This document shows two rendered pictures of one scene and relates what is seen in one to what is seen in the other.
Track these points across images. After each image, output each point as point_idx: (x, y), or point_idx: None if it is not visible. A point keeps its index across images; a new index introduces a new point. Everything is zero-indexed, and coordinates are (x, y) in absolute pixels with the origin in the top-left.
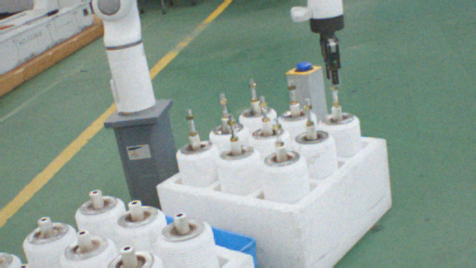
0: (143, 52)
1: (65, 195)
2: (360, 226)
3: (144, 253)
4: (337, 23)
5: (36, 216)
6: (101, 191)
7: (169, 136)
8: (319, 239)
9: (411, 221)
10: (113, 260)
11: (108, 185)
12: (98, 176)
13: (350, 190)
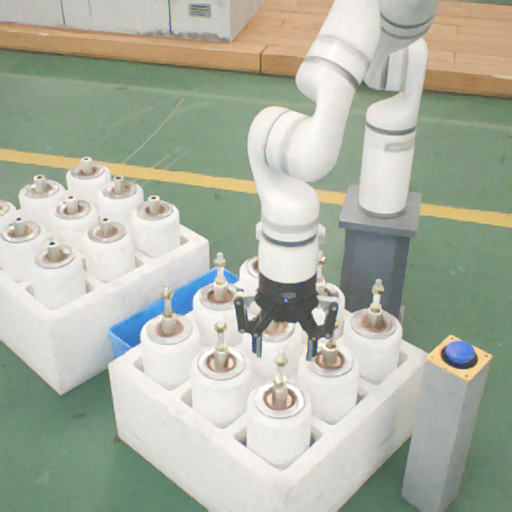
0: (387, 148)
1: (454, 245)
2: (204, 496)
3: (30, 237)
4: (260, 282)
5: None
6: (458, 272)
7: (378, 260)
8: (134, 419)
9: None
10: (34, 223)
11: (474, 276)
12: (510, 265)
13: (192, 447)
